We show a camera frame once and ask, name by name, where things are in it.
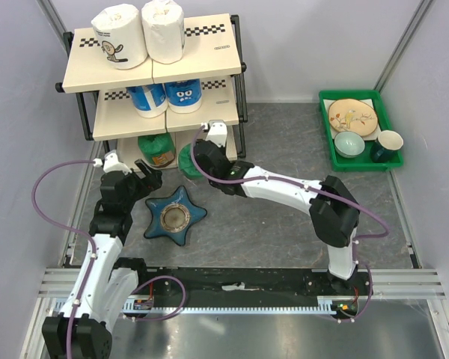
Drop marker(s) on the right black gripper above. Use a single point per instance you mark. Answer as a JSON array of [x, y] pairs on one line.
[[221, 149]]

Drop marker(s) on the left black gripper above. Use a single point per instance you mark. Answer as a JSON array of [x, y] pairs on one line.
[[148, 184]]

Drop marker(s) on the green roll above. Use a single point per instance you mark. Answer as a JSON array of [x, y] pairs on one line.
[[186, 165], [158, 150]]

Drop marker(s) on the green roll front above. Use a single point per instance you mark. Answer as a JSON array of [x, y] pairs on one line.
[[186, 165]]

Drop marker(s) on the blue roll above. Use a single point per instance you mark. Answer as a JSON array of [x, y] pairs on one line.
[[149, 100], [185, 96]]

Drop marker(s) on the white cartoon-print roll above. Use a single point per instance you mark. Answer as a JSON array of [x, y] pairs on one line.
[[119, 31]]

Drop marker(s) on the plain white roll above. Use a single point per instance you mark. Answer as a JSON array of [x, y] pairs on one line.
[[163, 26]]

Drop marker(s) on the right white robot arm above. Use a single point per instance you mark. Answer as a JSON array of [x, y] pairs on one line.
[[327, 202]]

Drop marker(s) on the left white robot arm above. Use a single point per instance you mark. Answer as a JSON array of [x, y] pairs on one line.
[[83, 328]]

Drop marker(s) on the beige three-tier shelf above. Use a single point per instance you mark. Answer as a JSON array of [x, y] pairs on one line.
[[212, 54]]

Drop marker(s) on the blue star-shaped dish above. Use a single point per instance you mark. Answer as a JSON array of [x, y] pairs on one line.
[[173, 216]]

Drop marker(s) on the celadon ceramic bowl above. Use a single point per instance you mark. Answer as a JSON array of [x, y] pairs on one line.
[[349, 144]]

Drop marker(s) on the bird-painted ceramic plate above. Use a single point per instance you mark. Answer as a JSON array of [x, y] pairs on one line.
[[352, 115]]

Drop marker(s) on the dark green white-lined cup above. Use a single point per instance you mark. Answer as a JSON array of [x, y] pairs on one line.
[[385, 147]]

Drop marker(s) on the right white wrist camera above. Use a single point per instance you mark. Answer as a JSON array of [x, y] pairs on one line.
[[216, 132]]

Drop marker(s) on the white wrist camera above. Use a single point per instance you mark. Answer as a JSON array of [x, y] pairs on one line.
[[111, 163], [216, 132]]

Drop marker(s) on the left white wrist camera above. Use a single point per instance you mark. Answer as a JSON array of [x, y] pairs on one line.
[[111, 163]]

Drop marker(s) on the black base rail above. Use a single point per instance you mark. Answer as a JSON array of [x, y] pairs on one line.
[[247, 284]]

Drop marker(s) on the slotted cable duct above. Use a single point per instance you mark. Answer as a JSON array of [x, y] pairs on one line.
[[316, 306]]

